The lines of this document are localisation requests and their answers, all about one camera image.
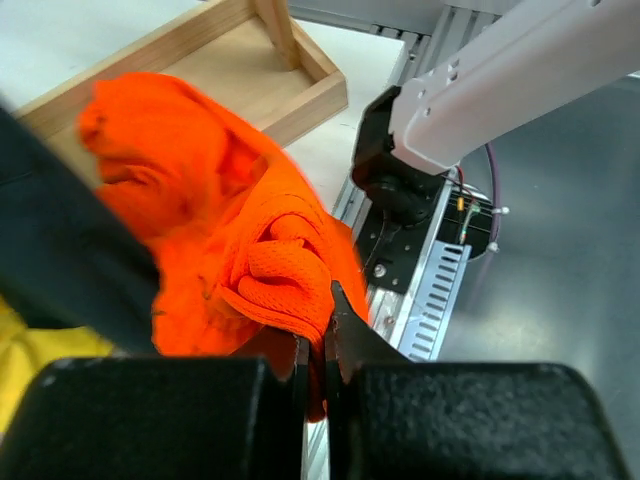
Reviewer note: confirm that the perforated cable duct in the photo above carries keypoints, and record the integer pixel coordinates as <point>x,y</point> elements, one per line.
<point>424,315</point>

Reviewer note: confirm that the aluminium mounting rail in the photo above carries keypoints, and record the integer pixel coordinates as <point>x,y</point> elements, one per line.
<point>462,214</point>

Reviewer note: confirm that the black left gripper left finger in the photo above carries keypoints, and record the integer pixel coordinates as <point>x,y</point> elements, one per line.
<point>287,355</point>

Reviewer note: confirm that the wooden clothes rack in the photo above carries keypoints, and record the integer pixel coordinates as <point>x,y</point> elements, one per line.
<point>249,56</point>

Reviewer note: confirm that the yellow shorts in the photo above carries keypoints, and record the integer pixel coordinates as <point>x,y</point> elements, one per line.
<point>26,351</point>

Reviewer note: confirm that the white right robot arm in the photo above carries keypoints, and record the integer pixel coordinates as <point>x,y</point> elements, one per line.
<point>538,57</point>

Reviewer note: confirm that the orange shorts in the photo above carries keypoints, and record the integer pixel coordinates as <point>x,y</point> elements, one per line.
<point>239,237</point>

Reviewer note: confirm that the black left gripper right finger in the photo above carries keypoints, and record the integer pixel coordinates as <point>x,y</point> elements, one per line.
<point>354,350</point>

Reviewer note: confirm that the dark grey shorts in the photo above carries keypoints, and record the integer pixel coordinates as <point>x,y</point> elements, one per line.
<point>66,260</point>

